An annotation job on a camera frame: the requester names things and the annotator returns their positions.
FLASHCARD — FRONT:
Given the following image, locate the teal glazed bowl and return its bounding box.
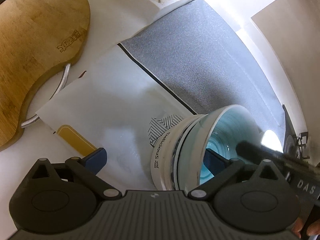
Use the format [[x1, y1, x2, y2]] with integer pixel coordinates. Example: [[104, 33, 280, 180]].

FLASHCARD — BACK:
[[150, 105, 260, 192]]

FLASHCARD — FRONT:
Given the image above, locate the person's hand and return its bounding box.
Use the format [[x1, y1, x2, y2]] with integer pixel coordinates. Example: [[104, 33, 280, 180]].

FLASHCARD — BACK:
[[291, 214, 319, 239]]

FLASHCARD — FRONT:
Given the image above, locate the white printed paper sheet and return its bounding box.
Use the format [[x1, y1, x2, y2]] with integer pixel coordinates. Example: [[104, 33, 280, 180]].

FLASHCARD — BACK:
[[37, 46, 194, 191]]

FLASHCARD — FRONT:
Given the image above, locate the grey drying mat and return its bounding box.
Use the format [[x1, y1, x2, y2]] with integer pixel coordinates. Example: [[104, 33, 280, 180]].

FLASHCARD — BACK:
[[120, 0, 285, 141]]

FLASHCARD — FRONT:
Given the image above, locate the wooden cutting board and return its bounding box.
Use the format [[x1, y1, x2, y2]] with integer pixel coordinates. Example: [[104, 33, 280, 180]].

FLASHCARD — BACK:
[[1, 0, 91, 150]]

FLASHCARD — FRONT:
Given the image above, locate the metal board handle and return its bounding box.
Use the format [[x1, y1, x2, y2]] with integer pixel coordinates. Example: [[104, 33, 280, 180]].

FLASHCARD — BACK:
[[21, 63, 72, 129]]

